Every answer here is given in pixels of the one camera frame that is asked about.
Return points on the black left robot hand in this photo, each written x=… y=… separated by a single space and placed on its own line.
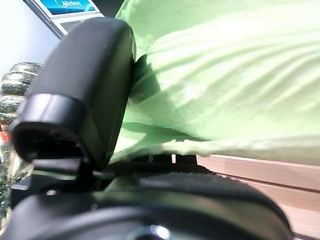
x=87 y=75

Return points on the napa cabbage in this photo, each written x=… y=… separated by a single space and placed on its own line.
x=225 y=75

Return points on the Midea branded appliance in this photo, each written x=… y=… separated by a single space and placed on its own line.
x=70 y=5

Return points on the green striped pumpkin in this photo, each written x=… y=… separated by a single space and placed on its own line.
x=15 y=80

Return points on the wooden pumpkin crate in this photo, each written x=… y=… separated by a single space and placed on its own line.
x=275 y=180

